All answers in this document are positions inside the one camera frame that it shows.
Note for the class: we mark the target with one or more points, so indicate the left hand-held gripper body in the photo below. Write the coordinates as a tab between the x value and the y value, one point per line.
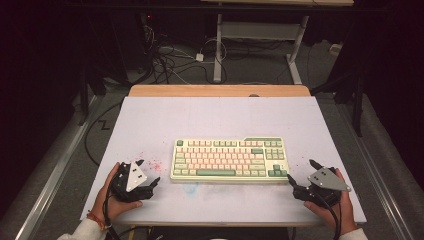
135	176

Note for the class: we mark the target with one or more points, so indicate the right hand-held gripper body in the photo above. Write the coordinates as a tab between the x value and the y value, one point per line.
325	180

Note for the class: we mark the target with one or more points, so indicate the cream pink green keyboard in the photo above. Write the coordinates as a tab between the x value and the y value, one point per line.
230	160

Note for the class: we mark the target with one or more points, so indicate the person's right hand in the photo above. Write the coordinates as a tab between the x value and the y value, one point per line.
345	206

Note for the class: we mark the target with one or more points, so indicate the person's left hand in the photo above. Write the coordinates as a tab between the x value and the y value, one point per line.
115	206

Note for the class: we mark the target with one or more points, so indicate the white table mat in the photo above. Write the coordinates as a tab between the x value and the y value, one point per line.
220	116

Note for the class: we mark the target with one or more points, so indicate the wooden table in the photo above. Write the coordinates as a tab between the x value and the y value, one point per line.
200	90

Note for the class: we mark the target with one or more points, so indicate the white power strip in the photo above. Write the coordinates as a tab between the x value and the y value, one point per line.
335	49

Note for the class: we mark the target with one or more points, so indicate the white power adapter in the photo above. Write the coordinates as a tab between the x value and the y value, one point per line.
199	57

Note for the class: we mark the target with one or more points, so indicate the metal floor rail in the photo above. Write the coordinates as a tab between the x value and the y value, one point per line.
53	173
376	173

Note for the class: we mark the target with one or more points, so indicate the white metal desk frame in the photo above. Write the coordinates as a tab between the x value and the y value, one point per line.
258	31

